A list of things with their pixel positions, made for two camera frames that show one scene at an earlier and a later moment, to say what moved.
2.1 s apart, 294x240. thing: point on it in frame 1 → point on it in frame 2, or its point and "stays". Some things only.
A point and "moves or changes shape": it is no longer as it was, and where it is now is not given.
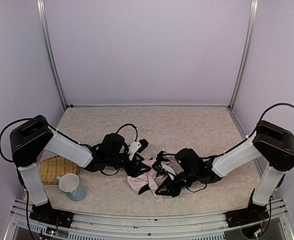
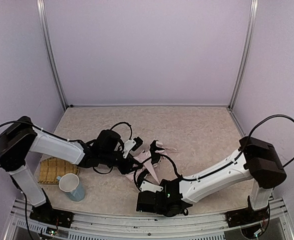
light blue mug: (69, 183) stays
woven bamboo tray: (51, 168) stays
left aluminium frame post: (41, 11) stays
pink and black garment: (155, 175) moves or changes shape
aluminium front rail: (149, 226) stays
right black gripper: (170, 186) → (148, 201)
